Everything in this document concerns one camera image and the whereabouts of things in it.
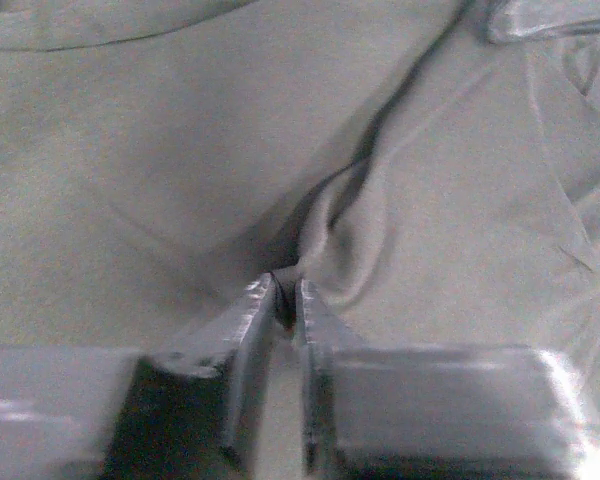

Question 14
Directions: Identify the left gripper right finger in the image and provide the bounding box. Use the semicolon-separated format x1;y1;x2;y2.
295;280;600;479

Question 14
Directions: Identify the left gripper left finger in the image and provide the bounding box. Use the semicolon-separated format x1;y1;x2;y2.
0;274;277;479

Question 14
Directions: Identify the black long sleeve shirt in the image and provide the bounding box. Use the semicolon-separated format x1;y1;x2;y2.
0;1;600;479

